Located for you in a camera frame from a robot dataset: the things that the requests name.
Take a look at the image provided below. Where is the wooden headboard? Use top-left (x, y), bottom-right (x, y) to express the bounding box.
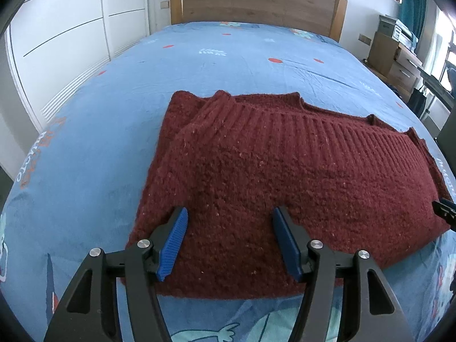
top-left (170, 0), bottom-right (348, 42)

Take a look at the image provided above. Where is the wooden drawer cabinet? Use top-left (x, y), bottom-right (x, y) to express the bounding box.
top-left (367, 30), bottom-right (423, 95)

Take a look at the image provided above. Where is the teal curtain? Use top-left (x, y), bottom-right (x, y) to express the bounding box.
top-left (399, 0), bottom-right (428, 38)

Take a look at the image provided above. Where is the dark red knit sweater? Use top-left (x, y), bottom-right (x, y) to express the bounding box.
top-left (121, 91), bottom-right (453, 298)

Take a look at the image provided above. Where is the stack of boxes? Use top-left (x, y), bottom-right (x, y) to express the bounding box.
top-left (378, 14), bottom-right (418, 51)

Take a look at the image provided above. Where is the bed with blue sheet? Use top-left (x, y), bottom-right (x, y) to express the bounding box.
top-left (0, 21), bottom-right (456, 342)

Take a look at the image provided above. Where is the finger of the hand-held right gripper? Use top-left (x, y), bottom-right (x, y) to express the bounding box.
top-left (432, 198), bottom-right (456, 227)

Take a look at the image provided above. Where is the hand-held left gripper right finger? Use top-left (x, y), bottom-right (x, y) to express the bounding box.
top-left (272, 206), bottom-right (416, 342)

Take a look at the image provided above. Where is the black electronic keyboard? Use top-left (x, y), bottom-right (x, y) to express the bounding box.
top-left (417, 66), bottom-right (456, 100)

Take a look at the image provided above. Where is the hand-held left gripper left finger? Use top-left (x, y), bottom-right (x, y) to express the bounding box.
top-left (43, 207), bottom-right (189, 342)

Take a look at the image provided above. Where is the white wardrobe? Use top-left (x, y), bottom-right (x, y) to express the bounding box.
top-left (5, 0), bottom-right (149, 132)

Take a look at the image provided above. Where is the black bag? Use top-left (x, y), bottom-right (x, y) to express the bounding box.
top-left (408, 87), bottom-right (428, 118)

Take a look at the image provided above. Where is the grey chair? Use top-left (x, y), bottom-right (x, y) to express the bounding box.
top-left (436, 109), bottom-right (456, 150)

